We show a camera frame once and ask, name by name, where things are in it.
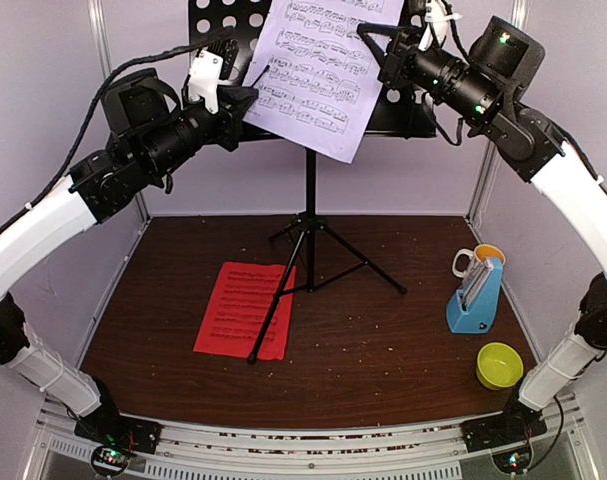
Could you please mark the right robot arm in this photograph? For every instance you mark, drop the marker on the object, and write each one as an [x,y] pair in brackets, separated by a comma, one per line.
[485,90]

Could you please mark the red sheet music page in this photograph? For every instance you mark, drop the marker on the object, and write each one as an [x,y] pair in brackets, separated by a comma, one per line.
[236,310]

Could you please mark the right aluminium frame post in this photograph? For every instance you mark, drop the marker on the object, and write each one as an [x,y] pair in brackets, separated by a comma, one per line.
[490,161]

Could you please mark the blue metronome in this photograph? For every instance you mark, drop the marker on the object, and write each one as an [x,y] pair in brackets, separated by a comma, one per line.
[472,308]

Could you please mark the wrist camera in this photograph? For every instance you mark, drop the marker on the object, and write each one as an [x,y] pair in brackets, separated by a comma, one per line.
[208,67]
[431,21]

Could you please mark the lavender sheet music page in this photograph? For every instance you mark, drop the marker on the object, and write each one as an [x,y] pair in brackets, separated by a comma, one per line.
[317,80]

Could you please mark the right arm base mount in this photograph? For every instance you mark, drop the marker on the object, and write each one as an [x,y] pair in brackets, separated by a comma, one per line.
[507,438]

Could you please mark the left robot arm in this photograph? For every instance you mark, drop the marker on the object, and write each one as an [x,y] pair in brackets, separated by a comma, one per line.
[154,130]

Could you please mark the black music stand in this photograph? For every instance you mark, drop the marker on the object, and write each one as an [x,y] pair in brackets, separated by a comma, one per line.
[405,120]

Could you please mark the white mug orange inside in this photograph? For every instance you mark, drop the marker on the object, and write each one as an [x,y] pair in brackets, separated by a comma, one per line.
[475,256]

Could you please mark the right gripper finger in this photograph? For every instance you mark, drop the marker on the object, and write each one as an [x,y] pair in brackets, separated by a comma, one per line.
[366,35]
[380,29]

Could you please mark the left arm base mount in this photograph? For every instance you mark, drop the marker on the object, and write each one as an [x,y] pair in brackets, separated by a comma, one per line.
[118,446]

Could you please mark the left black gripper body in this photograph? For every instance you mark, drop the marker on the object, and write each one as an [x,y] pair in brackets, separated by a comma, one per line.
[227,136]

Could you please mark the yellow-green bowl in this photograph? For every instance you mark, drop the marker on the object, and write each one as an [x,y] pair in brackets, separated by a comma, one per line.
[498,366]

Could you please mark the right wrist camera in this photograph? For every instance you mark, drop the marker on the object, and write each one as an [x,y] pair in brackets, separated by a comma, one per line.
[431,21]

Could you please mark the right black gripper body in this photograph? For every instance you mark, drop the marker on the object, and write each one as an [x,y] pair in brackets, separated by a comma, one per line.
[399,71]

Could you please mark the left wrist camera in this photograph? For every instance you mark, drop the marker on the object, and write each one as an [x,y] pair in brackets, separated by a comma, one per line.
[208,67]

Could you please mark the left aluminium frame post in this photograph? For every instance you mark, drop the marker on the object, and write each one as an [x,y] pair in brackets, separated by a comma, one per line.
[100,35]

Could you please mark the front aluminium rail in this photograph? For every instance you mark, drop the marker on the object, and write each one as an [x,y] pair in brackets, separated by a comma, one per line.
[428,450]

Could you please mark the aluminium frame post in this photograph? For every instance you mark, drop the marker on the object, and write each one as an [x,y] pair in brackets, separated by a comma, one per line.
[100,35]
[490,161]

